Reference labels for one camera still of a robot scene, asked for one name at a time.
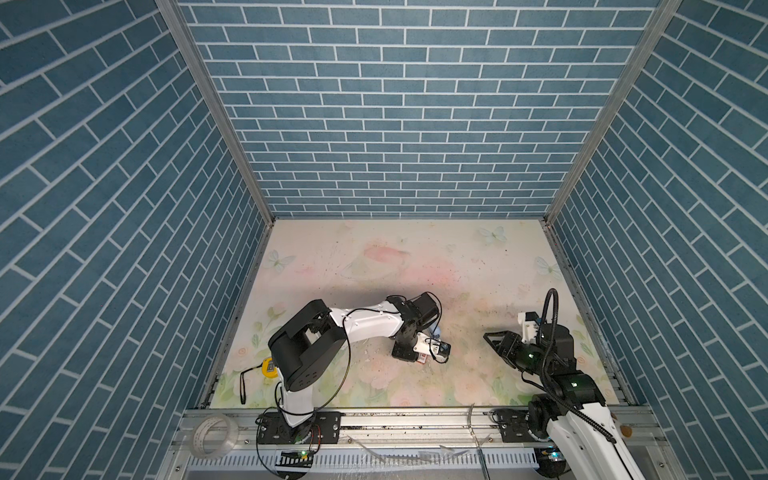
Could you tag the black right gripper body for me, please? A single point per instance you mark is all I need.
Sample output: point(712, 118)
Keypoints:
point(525, 356)

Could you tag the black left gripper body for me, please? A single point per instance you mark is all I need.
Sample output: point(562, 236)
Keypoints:
point(405, 349)

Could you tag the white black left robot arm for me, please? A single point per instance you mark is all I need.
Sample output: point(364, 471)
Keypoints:
point(303, 348)

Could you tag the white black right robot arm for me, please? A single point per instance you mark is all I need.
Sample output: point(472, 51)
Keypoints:
point(570, 412)

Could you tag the green circuit board right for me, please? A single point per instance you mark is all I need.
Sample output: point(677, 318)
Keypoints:
point(551, 463)

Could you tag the green circuit board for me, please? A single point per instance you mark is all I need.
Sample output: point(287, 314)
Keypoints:
point(551, 463)
point(294, 460)

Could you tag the yellow tape measure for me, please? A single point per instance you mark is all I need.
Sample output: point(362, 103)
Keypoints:
point(268, 369)

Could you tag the green circuit board left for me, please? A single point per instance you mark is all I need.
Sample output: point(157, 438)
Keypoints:
point(294, 460)

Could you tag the clear tape roll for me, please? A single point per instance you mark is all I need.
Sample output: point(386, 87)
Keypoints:
point(214, 437)

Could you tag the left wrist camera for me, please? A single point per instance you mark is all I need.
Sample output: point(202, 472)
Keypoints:
point(439, 350)

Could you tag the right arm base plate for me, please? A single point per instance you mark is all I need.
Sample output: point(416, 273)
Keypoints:
point(512, 424)

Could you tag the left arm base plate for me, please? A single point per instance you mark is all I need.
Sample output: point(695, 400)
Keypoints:
point(322, 428)

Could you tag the aluminium front rail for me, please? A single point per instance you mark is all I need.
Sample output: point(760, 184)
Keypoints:
point(421, 426)

